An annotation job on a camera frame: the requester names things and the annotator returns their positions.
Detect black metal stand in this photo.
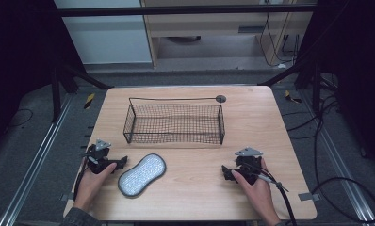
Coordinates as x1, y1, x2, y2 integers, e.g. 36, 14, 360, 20
49, 61, 115, 124
257, 57, 323, 116

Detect black curtain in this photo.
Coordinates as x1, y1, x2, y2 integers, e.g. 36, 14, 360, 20
0, 0, 86, 154
297, 0, 375, 177

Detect black hanging desk cables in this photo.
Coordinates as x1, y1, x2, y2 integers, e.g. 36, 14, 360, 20
258, 11, 302, 68

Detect thin black floor cable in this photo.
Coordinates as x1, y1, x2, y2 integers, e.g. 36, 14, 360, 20
7, 107, 35, 129

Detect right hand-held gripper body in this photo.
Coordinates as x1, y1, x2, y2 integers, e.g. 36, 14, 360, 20
234, 146, 265, 186

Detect aluminium floor rail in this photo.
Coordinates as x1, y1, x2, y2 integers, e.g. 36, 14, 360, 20
0, 93, 75, 226
297, 89, 375, 226

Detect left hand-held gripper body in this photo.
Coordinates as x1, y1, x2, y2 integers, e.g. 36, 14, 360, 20
84, 138, 122, 175

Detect black horizontal frame bar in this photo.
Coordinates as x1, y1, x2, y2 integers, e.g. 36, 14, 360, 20
57, 4, 318, 19

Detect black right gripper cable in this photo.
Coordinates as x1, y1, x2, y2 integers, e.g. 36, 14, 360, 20
242, 162, 299, 226

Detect yellow black tape strip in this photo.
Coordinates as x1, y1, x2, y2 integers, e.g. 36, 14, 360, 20
284, 89, 303, 105
83, 92, 96, 110

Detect white cabinet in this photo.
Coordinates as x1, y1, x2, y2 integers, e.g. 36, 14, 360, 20
53, 0, 154, 66

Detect person's right hand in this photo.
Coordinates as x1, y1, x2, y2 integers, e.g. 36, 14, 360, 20
231, 157, 282, 220

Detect black wire mesh basket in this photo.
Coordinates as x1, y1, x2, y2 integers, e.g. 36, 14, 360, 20
122, 94, 228, 146

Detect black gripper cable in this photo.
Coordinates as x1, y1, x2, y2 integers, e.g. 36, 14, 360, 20
73, 154, 92, 202
242, 162, 299, 226

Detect grey oval cleaning pad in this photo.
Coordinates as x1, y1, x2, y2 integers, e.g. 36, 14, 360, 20
117, 153, 168, 199

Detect person's left hand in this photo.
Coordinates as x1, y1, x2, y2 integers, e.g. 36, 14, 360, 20
73, 157, 118, 213

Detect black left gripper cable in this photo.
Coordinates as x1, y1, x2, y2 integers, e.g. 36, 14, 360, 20
73, 154, 92, 202

